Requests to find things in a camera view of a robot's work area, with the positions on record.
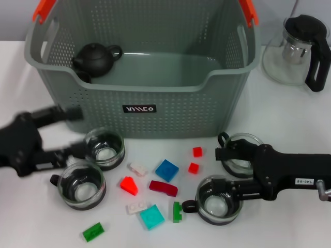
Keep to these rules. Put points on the silver gripper side knob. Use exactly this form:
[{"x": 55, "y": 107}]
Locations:
[{"x": 323, "y": 191}]

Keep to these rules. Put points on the cyan square brick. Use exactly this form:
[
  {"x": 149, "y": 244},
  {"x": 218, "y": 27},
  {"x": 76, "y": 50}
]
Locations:
[{"x": 152, "y": 217}]

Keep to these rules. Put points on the red sloped brick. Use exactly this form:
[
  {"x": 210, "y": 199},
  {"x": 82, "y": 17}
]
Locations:
[{"x": 128, "y": 185}]

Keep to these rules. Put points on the small red cube brick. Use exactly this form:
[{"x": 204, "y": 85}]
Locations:
[
  {"x": 197, "y": 152},
  {"x": 193, "y": 168}
]

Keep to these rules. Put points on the glass pitcher with black lid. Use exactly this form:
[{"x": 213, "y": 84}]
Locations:
[{"x": 305, "y": 28}]

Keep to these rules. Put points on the grey perforated storage bin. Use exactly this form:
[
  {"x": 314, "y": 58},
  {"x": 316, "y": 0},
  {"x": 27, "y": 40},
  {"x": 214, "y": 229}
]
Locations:
[{"x": 168, "y": 116}]

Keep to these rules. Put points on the blue square brick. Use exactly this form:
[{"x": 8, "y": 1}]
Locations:
[{"x": 166, "y": 170}]

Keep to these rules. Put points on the white flat plate brick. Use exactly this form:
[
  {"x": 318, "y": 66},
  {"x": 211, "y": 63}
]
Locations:
[{"x": 135, "y": 208}]

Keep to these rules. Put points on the green notched brick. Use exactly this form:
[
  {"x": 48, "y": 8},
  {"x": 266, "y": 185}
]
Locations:
[{"x": 177, "y": 212}]

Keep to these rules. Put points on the dark red curved brick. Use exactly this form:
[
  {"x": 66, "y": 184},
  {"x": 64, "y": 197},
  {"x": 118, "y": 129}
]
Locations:
[{"x": 163, "y": 188}]

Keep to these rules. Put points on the white oblong brick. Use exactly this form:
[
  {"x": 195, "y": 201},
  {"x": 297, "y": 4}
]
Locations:
[{"x": 138, "y": 169}]

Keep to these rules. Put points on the glass teacup with black base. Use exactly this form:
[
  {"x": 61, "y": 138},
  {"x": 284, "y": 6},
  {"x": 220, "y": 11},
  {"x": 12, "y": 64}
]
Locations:
[
  {"x": 82, "y": 192},
  {"x": 217, "y": 209},
  {"x": 236, "y": 166},
  {"x": 110, "y": 155}
]

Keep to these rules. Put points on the black ceramic teapot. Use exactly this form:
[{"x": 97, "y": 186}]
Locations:
[{"x": 94, "y": 59}]

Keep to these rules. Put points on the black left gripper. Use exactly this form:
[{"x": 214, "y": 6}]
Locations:
[{"x": 20, "y": 144}]

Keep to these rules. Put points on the green rectangular brick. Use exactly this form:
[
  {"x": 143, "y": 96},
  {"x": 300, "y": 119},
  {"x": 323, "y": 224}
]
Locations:
[{"x": 93, "y": 232}]

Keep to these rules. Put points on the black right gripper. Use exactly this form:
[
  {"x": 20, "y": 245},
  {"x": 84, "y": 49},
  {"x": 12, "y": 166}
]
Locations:
[{"x": 284, "y": 170}]

